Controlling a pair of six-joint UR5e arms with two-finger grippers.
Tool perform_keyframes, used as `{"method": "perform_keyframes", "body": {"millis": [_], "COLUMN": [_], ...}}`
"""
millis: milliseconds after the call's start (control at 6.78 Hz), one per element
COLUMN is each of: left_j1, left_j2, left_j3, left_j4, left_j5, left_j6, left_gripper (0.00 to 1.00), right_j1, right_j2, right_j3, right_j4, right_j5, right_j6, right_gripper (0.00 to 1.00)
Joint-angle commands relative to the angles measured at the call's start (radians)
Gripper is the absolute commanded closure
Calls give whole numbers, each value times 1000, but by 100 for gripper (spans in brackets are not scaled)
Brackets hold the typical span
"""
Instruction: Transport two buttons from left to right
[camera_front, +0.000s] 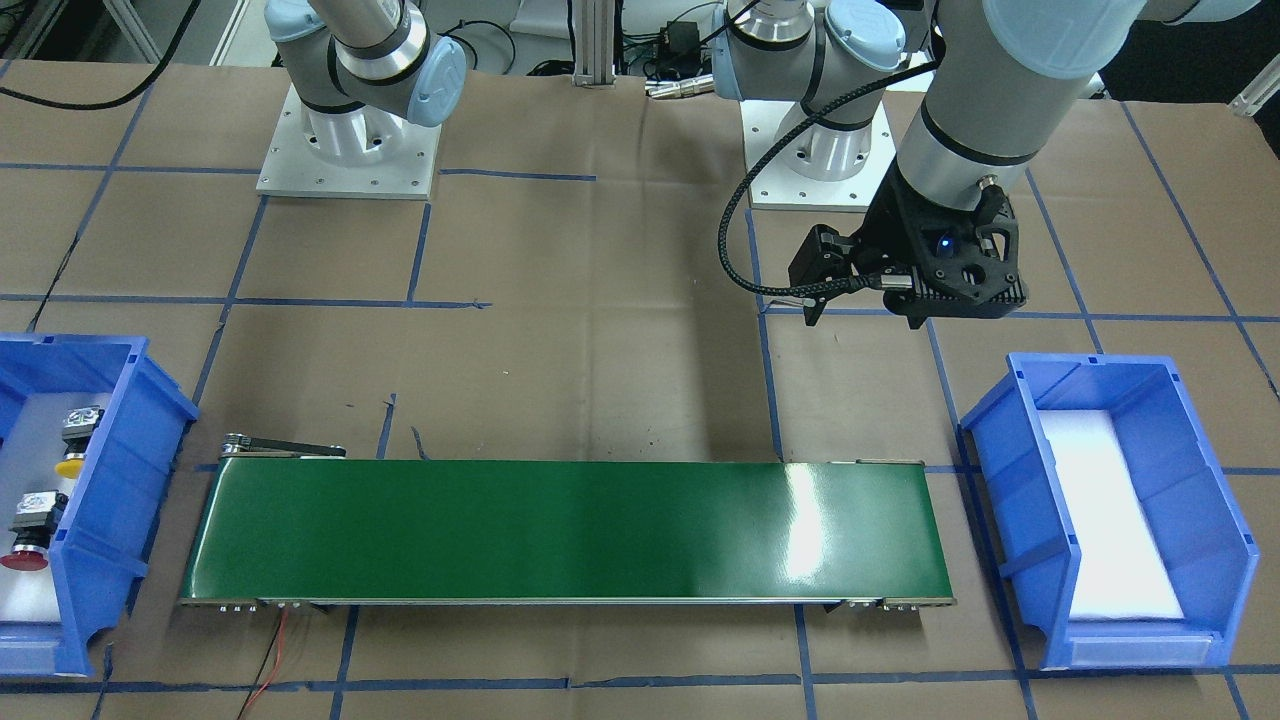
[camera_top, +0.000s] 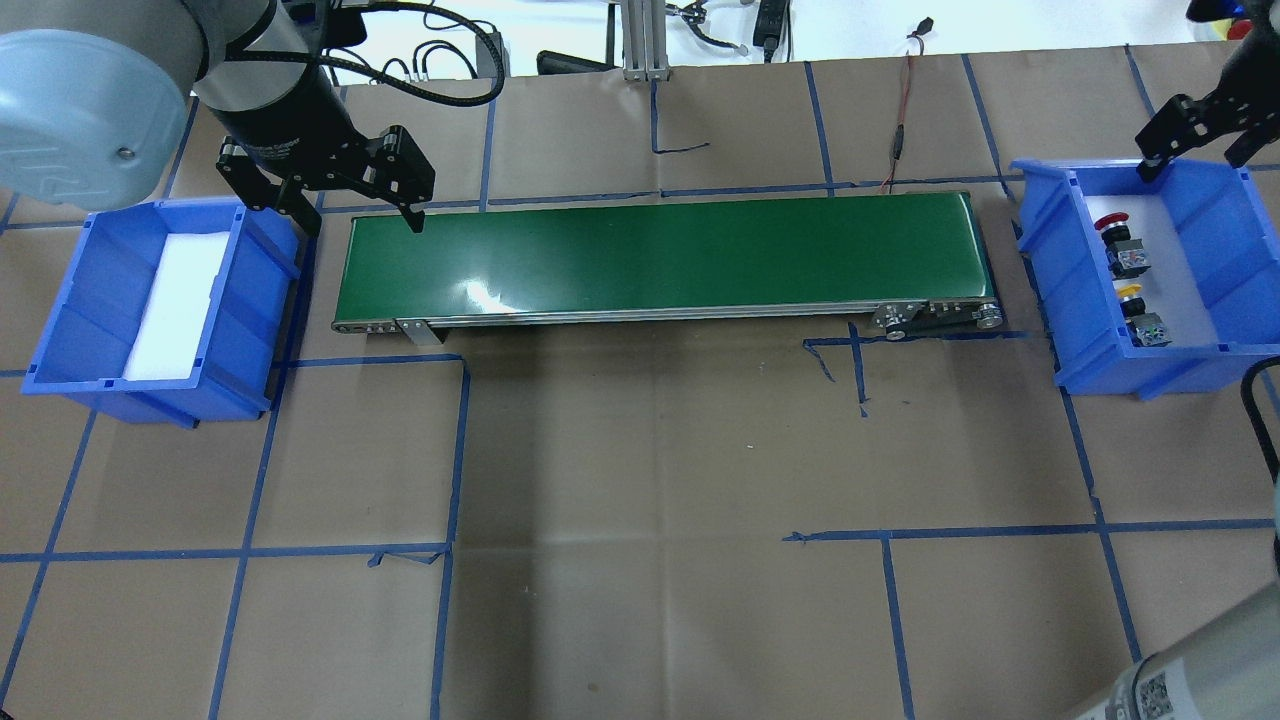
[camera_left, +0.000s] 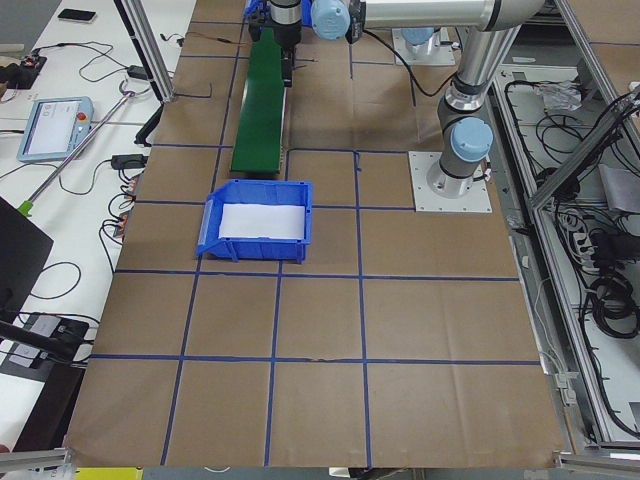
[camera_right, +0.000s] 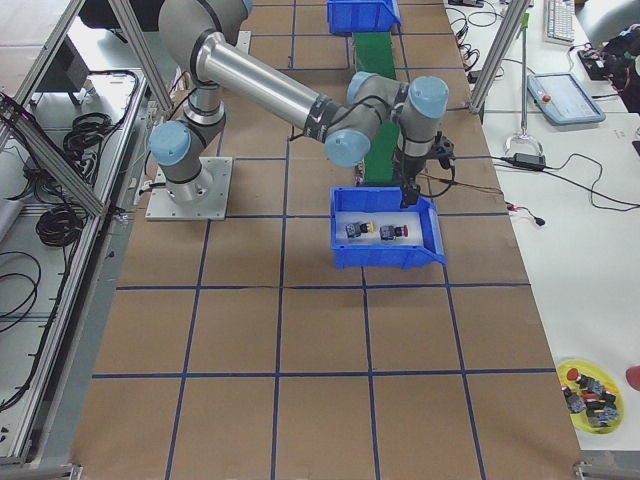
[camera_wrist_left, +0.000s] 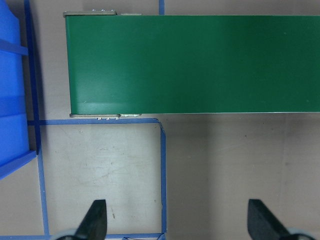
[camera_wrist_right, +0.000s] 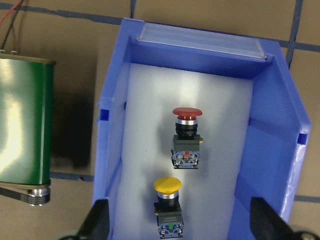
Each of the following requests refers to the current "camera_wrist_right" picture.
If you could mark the white foam pad destination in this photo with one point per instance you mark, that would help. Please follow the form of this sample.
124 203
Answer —
207 193

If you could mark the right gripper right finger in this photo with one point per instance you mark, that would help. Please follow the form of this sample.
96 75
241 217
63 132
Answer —
265 223

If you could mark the blue destination bin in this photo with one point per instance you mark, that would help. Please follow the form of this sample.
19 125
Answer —
278 125

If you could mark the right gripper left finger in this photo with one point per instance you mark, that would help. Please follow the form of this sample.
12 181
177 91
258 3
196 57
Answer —
96 225

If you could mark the yellow mushroom push button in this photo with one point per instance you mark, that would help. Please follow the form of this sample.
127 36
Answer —
167 209

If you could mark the green conveyor belt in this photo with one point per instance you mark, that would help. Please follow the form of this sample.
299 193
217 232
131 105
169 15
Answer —
26 106

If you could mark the red mushroom push button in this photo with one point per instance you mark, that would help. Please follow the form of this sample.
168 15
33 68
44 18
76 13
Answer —
185 152

